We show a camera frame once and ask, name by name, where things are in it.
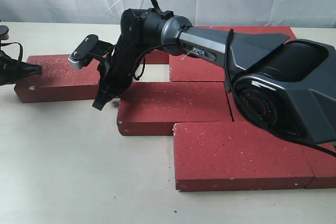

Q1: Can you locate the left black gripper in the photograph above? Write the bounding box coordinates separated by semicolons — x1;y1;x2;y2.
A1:
1;50;42;86

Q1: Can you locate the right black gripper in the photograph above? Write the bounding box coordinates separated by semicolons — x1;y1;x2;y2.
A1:
92;37;142;110

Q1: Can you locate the angled red brick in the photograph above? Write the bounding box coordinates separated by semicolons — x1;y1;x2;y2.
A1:
14;55;100;103

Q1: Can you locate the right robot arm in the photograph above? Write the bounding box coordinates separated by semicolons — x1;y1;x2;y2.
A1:
93;8;335;145

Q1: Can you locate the front large red brick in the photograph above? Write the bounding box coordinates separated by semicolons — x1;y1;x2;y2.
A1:
173;122;314;191

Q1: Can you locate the front right edge red brick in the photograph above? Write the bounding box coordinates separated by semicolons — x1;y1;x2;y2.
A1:
303;147;335;189

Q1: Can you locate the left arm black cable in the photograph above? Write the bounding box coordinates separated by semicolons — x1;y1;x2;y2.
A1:
0;41;24;62

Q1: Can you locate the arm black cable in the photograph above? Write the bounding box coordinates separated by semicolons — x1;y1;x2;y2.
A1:
131;0;336;162
0;41;24;62

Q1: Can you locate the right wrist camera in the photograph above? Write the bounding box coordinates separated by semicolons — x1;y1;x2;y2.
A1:
68;34;114;70

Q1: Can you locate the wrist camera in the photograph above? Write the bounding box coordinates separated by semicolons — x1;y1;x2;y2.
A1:
0;25;9;41
68;34;114;70

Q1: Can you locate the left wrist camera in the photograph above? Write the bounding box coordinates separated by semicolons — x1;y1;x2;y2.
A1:
0;25;9;41

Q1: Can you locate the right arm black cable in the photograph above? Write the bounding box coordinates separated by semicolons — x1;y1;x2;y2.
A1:
131;0;336;162

